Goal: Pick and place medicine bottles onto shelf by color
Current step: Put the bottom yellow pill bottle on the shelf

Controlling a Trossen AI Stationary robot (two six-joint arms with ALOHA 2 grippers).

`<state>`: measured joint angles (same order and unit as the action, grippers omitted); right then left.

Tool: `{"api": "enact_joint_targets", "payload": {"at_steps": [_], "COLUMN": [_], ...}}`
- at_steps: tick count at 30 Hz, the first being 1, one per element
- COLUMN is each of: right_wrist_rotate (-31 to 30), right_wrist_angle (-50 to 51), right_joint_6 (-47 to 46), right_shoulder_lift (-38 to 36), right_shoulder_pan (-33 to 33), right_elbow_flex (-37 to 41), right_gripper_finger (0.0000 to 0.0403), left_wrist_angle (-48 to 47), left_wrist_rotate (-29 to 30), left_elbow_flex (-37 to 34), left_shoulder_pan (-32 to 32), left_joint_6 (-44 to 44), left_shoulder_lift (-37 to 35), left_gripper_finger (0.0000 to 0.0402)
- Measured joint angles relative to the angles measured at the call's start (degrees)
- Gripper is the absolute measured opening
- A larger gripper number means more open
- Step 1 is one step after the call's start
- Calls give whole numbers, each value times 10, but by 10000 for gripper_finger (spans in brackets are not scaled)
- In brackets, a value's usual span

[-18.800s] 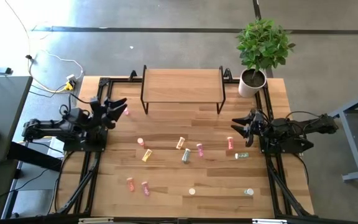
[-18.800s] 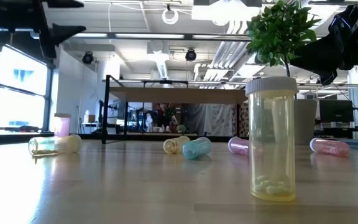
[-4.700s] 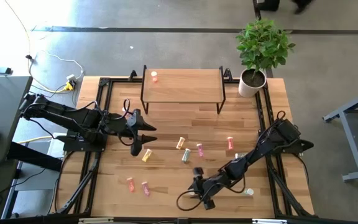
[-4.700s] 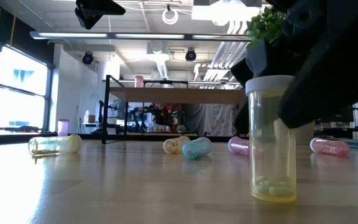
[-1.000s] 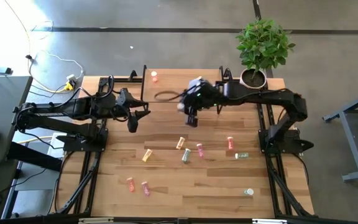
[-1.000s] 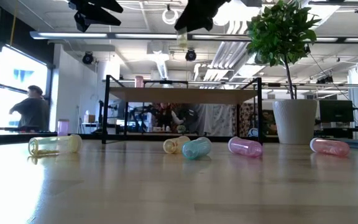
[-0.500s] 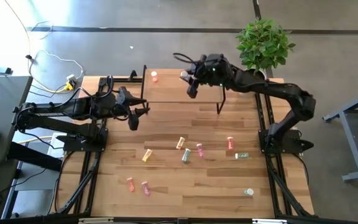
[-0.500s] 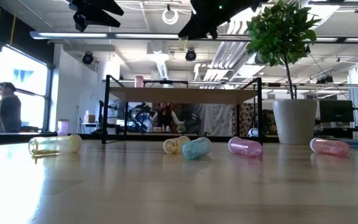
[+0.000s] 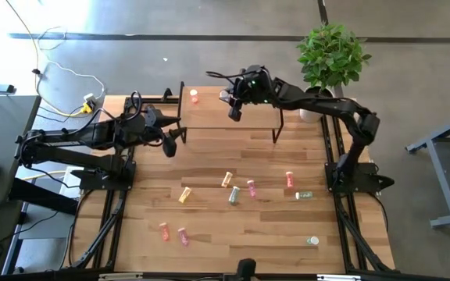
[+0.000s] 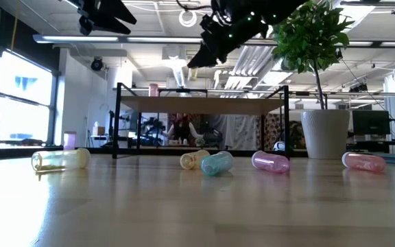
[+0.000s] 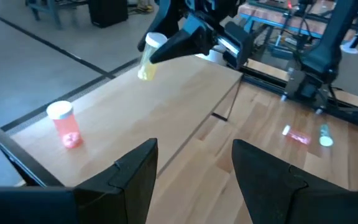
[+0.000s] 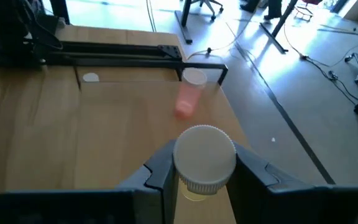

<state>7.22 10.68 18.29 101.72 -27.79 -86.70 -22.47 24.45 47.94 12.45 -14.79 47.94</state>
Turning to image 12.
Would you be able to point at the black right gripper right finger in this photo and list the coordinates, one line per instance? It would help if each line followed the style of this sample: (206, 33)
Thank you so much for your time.
(253, 193)

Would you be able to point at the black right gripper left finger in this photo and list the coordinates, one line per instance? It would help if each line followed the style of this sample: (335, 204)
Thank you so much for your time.
(157, 199)

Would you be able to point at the yellow pill bottle white cap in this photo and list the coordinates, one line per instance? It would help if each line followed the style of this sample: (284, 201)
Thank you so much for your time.
(204, 155)

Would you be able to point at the red pill bottle white cap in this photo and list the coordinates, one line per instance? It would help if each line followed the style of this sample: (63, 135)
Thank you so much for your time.
(186, 99)

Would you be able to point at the purple pill bottle white cap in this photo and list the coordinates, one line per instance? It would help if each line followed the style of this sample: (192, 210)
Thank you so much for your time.
(90, 77)

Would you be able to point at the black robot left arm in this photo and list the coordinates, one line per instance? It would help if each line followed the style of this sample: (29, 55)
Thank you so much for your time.
(11, 34)

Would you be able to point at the black desk leg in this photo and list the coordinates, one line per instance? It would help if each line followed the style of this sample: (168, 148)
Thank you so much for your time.
(185, 18)
(278, 26)

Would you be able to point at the person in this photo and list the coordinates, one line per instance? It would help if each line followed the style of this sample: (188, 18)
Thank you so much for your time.
(273, 9)

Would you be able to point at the black office chair base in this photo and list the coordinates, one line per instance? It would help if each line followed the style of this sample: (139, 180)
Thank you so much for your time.
(210, 6)

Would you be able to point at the red metal chair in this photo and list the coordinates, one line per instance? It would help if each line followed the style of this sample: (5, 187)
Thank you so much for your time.
(306, 7)

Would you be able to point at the wooden shelf black metal frame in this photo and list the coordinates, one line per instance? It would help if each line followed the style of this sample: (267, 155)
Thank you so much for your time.
(120, 124)

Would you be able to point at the black aluminium table frame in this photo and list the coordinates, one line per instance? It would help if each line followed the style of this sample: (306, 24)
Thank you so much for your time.
(113, 46)

